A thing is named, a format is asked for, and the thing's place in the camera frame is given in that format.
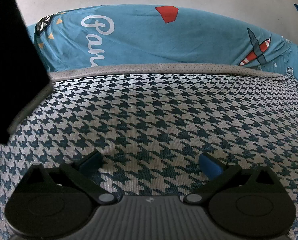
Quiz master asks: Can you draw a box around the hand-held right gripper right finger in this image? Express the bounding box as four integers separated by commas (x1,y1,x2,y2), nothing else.
183,153,277,204

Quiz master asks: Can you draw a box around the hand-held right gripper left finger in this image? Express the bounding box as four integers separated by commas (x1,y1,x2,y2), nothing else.
24,151,118,205

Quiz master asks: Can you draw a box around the houndstooth mattress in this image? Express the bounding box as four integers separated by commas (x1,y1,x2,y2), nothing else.
0,64,298,240

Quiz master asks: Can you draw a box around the blue printed bed sheet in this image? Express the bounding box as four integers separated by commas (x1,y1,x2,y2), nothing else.
34,4,298,80

